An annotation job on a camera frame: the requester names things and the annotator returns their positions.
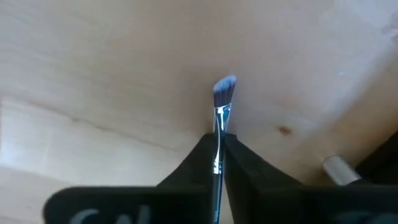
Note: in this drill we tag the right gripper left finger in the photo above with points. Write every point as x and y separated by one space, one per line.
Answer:
186 199

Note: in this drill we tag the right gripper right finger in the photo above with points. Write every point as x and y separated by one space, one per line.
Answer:
264 193

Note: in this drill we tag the short silver metal cylinder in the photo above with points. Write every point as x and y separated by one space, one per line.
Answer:
340 169

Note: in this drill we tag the angled head makeup brush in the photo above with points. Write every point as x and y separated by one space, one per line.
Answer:
222 96

